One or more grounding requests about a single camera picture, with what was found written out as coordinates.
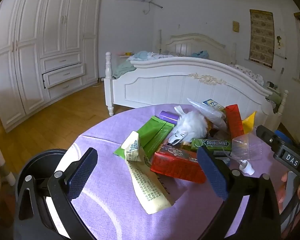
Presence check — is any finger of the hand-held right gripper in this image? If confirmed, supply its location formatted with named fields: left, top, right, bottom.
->
left=256, top=124, right=292, bottom=155

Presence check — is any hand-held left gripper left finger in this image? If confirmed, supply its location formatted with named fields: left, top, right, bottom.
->
left=14, top=147, right=98, bottom=240

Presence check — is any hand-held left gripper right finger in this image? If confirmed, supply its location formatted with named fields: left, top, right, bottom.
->
left=197, top=146, right=282, bottom=240

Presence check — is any clear plastic box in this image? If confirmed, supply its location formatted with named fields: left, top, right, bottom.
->
left=231, top=132, right=264, bottom=162

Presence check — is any large red box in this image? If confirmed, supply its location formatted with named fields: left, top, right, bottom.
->
left=150, top=142, right=207, bottom=183

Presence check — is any cream printed wrapper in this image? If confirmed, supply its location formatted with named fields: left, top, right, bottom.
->
left=121, top=131, right=175, bottom=215

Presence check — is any person's right hand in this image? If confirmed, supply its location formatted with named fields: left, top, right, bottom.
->
left=277, top=171, right=295, bottom=205

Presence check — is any yellow paper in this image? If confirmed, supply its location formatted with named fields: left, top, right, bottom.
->
left=241, top=112, right=256, bottom=133

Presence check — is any green gum packet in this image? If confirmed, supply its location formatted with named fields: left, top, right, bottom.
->
left=191, top=137, right=232, bottom=153

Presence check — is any small white bottle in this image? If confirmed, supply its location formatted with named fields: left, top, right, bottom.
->
left=238, top=159, right=255, bottom=176

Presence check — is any green pillow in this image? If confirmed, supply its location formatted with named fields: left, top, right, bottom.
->
left=266, top=94, right=282, bottom=110

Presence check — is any tall red box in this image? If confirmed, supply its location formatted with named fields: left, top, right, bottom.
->
left=225, top=104, right=245, bottom=140

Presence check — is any purple tablecloth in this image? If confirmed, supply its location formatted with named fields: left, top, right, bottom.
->
left=47, top=103, right=298, bottom=240

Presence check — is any white nightstand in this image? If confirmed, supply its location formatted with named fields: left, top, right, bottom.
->
left=266, top=81, right=282, bottom=93

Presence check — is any white fluffy toy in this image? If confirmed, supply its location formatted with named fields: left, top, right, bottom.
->
left=168, top=106, right=208, bottom=147

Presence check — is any clear plastic bag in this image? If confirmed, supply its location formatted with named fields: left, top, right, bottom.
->
left=187, top=98, right=228, bottom=130

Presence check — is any patterned blanket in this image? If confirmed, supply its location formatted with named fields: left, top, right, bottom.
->
left=230, top=64, right=264, bottom=85

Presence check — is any purple roll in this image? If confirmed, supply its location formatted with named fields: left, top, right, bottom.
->
left=160, top=110, right=178, bottom=125

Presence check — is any white bed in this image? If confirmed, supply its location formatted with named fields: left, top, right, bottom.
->
left=104, top=33, right=289, bottom=130

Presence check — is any patterned window blind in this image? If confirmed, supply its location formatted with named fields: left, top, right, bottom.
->
left=249, top=9, right=275, bottom=68

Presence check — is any light green cloth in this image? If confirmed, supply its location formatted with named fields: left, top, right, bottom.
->
left=112, top=61, right=137, bottom=78

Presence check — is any white wardrobe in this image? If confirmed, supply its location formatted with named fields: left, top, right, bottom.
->
left=0, top=0, right=103, bottom=133

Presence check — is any light blue cloth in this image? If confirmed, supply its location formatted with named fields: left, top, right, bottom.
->
left=132, top=51, right=153, bottom=60

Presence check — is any grey air conditioner pipe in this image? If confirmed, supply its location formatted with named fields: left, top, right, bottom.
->
left=142, top=0, right=163, bottom=14

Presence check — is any white chair frame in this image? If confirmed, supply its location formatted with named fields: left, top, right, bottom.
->
left=0, top=120, right=15, bottom=185

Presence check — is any white hanging wall scroll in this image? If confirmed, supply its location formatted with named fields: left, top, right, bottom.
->
left=275, top=29, right=288, bottom=60

